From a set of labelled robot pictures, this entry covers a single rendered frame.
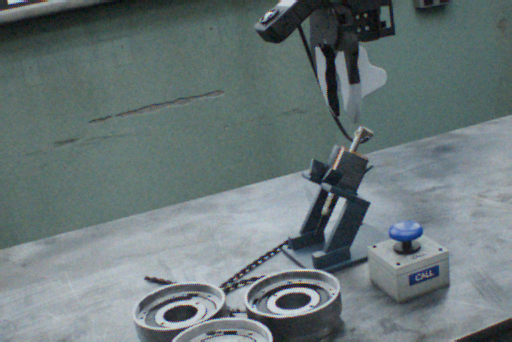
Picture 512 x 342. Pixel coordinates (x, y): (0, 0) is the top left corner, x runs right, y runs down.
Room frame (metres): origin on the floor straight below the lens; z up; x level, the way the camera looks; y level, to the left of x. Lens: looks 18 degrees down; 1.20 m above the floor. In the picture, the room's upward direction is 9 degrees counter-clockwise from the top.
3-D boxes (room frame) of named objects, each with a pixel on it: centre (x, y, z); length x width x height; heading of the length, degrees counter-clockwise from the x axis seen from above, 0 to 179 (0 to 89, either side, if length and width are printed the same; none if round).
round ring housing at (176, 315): (0.67, 0.11, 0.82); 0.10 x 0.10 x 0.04
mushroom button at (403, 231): (0.70, -0.16, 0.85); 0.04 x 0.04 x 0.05
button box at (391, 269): (0.70, -0.16, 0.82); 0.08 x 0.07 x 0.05; 106
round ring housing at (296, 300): (0.66, -0.02, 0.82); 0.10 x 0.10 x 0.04
